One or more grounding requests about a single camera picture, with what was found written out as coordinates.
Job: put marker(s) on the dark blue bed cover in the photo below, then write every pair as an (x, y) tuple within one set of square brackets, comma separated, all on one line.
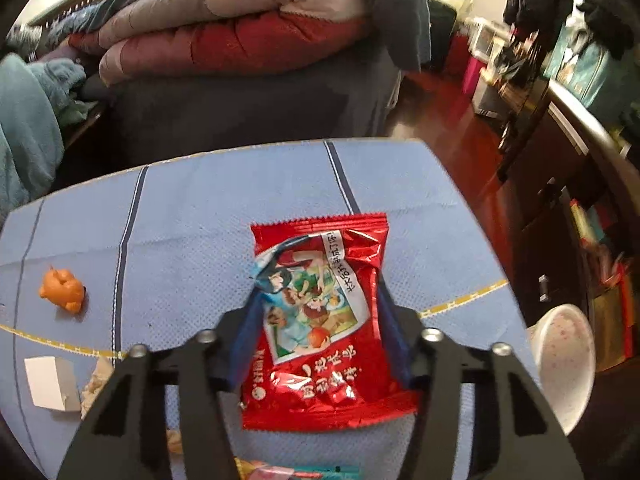
[(153, 118)]

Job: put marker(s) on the dark wooden dresser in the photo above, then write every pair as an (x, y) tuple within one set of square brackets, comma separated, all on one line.
[(576, 235)]

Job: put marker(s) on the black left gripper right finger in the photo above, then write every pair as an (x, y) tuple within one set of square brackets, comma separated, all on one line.
[(515, 435)]

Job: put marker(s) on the folded pink red quilt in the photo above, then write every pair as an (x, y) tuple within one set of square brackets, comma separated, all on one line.
[(225, 37)]

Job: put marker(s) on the red snack packet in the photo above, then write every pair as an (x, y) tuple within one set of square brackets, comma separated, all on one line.
[(319, 364)]

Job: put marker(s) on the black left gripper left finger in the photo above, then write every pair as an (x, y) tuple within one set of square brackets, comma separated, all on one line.
[(123, 435)]

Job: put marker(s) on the teal colourful candy wrapper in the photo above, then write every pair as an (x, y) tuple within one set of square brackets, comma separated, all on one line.
[(256, 470)]

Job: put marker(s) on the teal fleece blanket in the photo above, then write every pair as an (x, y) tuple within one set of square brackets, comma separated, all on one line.
[(37, 100)]

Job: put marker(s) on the blue tablecloth with yellow stripes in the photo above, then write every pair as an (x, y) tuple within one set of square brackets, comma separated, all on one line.
[(164, 250)]

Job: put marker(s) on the small white box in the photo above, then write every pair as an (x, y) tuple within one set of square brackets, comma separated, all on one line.
[(52, 383)]

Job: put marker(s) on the pink white trash bin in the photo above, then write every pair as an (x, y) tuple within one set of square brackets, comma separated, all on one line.
[(563, 348)]

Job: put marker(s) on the crumpled brown paper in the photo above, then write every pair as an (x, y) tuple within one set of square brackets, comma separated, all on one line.
[(99, 377)]

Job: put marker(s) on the orange toy animal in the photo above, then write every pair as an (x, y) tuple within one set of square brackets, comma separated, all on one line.
[(60, 287)]

